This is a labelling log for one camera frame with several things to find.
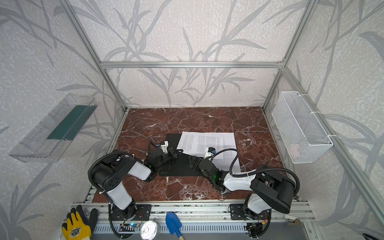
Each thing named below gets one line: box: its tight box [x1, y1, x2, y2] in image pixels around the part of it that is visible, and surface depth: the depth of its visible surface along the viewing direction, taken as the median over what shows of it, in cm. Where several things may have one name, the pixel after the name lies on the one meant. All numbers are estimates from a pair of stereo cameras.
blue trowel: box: [165, 211, 182, 239], surface depth 72 cm
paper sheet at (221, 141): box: [200, 132, 242, 174], surface depth 101 cm
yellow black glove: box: [61, 205, 98, 240], surface depth 70 cm
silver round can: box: [140, 220, 161, 240], surface depth 66 cm
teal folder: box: [159, 133, 204, 177], surface depth 86 cm
